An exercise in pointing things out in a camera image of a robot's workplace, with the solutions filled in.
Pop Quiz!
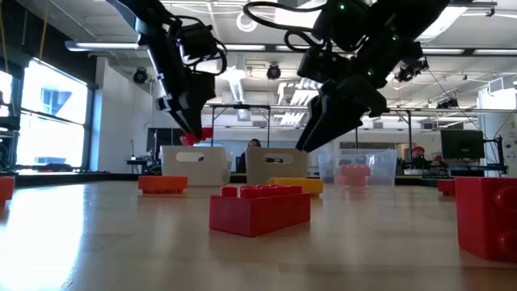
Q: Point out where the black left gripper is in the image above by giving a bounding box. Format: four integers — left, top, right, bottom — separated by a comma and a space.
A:
139, 18, 217, 141

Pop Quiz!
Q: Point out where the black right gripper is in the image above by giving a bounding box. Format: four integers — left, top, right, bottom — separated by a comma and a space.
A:
296, 19, 427, 154

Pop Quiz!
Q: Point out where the red building block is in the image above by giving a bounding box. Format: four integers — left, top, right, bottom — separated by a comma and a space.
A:
455, 176, 517, 263
208, 185, 312, 238
180, 126, 214, 147
437, 179, 457, 197

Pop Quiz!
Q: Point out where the small orange building block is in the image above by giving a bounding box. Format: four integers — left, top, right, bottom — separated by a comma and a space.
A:
340, 164, 372, 177

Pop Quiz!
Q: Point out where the yellow building block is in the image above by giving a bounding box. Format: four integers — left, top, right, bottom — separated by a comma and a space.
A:
267, 176, 324, 198

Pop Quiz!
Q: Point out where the black computer monitor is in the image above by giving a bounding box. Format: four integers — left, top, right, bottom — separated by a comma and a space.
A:
145, 127, 188, 162
439, 129, 485, 160

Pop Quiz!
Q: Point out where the white plastic bin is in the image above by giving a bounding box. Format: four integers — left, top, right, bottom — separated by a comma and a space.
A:
160, 145, 233, 188

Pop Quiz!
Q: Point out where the clear plastic bin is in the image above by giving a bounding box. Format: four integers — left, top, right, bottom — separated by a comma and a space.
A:
334, 148, 399, 188

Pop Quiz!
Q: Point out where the gray plastic bin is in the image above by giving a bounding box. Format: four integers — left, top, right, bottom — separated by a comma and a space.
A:
245, 146, 311, 187

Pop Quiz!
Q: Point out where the black metal stand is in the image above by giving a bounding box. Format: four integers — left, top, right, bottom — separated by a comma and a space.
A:
482, 136, 508, 177

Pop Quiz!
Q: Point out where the black background machine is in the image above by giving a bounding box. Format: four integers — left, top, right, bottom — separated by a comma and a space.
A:
0, 115, 20, 173

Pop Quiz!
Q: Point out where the black metal gantry frame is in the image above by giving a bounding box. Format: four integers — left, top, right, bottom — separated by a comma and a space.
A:
354, 107, 414, 162
210, 103, 271, 149

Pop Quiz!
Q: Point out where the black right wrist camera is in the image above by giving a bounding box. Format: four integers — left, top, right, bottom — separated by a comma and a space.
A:
297, 46, 353, 85

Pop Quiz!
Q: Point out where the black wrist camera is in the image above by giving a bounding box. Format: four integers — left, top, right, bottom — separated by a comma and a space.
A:
297, 46, 353, 85
177, 22, 221, 61

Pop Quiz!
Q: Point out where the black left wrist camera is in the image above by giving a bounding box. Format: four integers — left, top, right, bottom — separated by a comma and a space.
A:
177, 22, 221, 61

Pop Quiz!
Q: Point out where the black ceiling camera rig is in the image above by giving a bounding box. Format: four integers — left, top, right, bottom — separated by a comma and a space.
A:
394, 56, 430, 84

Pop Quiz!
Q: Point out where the white ring light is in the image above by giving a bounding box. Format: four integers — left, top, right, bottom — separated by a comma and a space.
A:
235, 11, 259, 33

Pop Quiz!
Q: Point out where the black metal table frame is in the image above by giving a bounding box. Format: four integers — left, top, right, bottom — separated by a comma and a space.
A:
14, 171, 457, 188

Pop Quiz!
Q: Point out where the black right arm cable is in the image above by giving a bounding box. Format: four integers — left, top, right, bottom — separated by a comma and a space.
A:
242, 1, 336, 56

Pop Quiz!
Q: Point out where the yellow hanging strap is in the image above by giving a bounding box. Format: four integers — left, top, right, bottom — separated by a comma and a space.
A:
38, 0, 50, 62
0, 10, 9, 74

